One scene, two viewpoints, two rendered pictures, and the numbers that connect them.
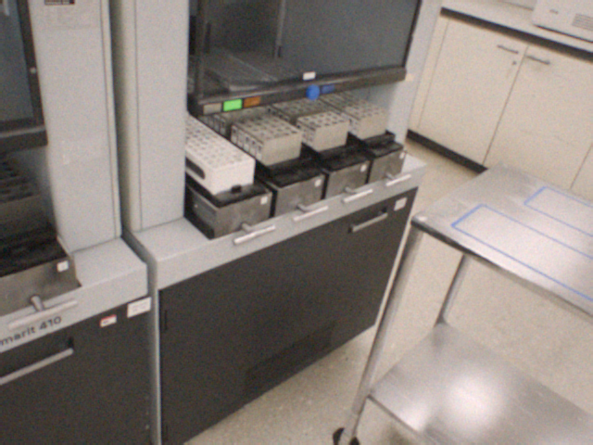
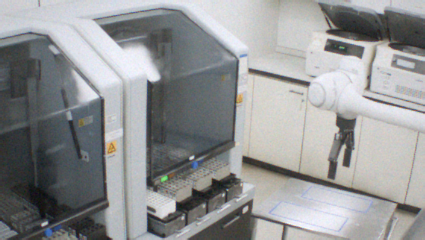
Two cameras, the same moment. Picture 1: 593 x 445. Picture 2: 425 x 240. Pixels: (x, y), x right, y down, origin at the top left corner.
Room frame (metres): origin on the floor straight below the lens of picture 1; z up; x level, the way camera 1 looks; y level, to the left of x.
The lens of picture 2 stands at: (-1.25, 0.26, 1.99)
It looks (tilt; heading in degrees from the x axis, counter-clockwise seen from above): 19 degrees down; 352
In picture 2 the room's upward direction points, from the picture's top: 3 degrees clockwise
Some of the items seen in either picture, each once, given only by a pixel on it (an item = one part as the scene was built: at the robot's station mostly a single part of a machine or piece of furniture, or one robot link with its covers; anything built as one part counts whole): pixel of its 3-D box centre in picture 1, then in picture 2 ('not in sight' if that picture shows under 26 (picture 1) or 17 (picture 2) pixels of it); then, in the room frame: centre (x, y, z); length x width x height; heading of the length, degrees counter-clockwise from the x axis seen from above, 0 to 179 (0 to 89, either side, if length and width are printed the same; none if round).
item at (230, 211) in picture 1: (162, 146); (122, 200); (1.06, 0.34, 0.78); 0.73 x 0.14 x 0.09; 47
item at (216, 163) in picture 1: (194, 149); (143, 200); (0.97, 0.24, 0.83); 0.30 x 0.10 x 0.06; 47
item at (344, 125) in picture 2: not in sight; (344, 128); (0.47, -0.45, 1.36); 0.08 x 0.07 x 0.09; 137
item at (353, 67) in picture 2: not in sight; (348, 79); (0.46, -0.44, 1.54); 0.13 x 0.11 x 0.16; 131
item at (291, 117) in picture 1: (302, 120); (187, 176); (1.19, 0.03, 0.85); 0.12 x 0.02 x 0.06; 137
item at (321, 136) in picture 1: (328, 135); (203, 181); (1.13, -0.04, 0.85); 0.12 x 0.02 x 0.06; 136
